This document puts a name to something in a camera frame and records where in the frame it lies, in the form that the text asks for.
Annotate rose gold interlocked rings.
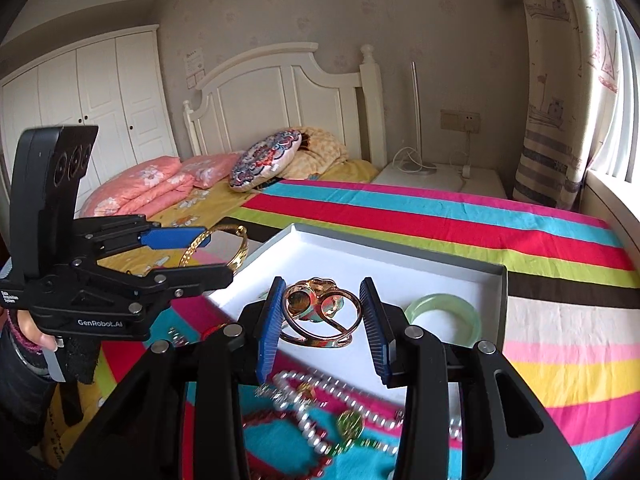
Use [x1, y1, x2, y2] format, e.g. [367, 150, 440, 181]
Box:
[279, 276, 364, 349]

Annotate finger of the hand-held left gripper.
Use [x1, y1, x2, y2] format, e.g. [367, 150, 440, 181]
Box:
[75, 261, 236, 312]
[70, 214, 207, 262]

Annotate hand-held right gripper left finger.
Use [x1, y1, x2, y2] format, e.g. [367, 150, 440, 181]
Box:
[57, 276, 287, 480]

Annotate window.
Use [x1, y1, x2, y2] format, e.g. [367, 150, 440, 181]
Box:
[585, 0, 640, 281]

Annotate pink floral quilt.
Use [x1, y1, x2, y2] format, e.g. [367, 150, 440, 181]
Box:
[80, 156, 196, 219]

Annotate ship print curtain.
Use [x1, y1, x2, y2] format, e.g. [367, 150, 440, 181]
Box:
[512, 0, 640, 211]

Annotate white nightstand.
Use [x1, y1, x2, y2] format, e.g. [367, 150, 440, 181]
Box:
[372, 162, 507, 199]

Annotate white floor lamp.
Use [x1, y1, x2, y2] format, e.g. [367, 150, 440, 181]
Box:
[392, 61, 439, 174]

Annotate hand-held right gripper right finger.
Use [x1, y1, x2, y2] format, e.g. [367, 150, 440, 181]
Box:
[359, 276, 586, 480]

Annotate wall socket panel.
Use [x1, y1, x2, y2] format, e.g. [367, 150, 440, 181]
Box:
[440, 109, 482, 134]

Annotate white wardrobe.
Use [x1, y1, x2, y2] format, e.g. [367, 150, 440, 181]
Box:
[0, 24, 179, 202]

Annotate green gem pendant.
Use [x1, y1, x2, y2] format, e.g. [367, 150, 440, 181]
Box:
[336, 410, 367, 454]

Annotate striped blanket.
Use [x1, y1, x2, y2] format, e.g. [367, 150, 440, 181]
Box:
[95, 177, 632, 480]

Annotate green jade bangle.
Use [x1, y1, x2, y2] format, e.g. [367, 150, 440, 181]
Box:
[404, 292, 481, 347]

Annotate paper wall notice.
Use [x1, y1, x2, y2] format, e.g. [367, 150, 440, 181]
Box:
[182, 49, 206, 92]

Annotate pink floral pillow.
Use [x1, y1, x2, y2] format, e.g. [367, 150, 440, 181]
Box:
[180, 152, 246, 189]

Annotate thin garnet bead bracelet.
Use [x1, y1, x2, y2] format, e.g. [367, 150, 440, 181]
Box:
[242, 409, 335, 478]

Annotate gold bangle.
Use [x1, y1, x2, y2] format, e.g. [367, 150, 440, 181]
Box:
[180, 225, 250, 271]

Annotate white charger with cable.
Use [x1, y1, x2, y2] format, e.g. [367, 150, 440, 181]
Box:
[450, 127, 475, 179]

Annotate white pearl necklace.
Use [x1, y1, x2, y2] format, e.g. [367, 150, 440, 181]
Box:
[257, 369, 463, 457]

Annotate round patterned cushion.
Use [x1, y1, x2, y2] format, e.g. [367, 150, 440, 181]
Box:
[228, 130, 304, 194]

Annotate person's left hand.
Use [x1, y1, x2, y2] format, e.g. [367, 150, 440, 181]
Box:
[7, 309, 59, 357]

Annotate orange checkered blanket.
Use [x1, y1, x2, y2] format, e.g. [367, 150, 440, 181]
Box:
[285, 126, 351, 182]

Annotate white headboard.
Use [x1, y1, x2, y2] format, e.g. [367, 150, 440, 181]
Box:
[182, 42, 389, 167]

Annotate grey cardboard box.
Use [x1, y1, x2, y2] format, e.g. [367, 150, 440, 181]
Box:
[207, 222, 509, 361]

